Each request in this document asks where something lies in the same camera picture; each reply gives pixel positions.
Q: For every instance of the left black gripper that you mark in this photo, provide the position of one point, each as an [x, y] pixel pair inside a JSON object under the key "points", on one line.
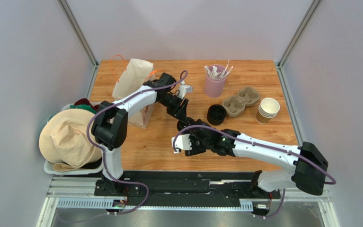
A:
{"points": [[180, 113]]}

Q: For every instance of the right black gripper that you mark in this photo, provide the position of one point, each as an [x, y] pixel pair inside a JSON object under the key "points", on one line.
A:
{"points": [[194, 142]]}

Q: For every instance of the white paper takeout bag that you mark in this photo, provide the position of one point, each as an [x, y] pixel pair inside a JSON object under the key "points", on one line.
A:
{"points": [[136, 73]]}

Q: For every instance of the single black cup lid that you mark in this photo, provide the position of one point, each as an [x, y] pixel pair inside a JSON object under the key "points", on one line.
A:
{"points": [[181, 125]]}

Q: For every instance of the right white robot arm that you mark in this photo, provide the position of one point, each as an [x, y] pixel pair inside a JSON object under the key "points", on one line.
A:
{"points": [[302, 167]]}

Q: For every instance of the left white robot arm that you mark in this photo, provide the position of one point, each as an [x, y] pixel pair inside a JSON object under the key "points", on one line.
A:
{"points": [[109, 125]]}

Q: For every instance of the stack of black lids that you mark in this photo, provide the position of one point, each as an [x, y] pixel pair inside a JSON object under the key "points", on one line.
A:
{"points": [[216, 114]]}

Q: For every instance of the pink straw holder cup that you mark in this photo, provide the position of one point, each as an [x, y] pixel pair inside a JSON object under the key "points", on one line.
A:
{"points": [[213, 88]]}

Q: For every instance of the lower pulp cup carrier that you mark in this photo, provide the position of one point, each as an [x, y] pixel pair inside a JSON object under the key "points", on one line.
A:
{"points": [[235, 105]]}

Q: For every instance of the stack of paper cups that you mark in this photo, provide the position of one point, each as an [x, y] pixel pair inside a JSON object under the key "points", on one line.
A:
{"points": [[267, 110]]}

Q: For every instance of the beige straw hat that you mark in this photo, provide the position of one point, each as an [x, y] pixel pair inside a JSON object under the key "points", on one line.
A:
{"points": [[68, 138]]}

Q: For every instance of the white plastic bin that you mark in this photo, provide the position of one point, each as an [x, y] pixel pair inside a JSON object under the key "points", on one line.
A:
{"points": [[74, 170]]}

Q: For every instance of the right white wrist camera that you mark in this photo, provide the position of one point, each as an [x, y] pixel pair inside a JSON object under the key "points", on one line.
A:
{"points": [[180, 143]]}

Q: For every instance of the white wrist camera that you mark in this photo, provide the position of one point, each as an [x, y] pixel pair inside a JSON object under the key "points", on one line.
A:
{"points": [[183, 89], [180, 143]]}

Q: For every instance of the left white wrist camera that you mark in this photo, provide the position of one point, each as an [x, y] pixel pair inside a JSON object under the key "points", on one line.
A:
{"points": [[183, 89]]}

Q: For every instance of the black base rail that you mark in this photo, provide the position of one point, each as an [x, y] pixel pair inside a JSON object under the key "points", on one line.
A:
{"points": [[155, 190]]}

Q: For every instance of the left aluminium frame post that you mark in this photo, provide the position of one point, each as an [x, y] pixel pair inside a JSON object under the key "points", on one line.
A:
{"points": [[78, 31]]}

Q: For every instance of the aluminium frame post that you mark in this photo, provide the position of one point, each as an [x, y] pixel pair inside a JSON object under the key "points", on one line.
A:
{"points": [[78, 31], [315, 4]]}

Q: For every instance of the right aluminium frame post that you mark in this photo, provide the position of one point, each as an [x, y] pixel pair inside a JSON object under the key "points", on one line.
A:
{"points": [[315, 4]]}

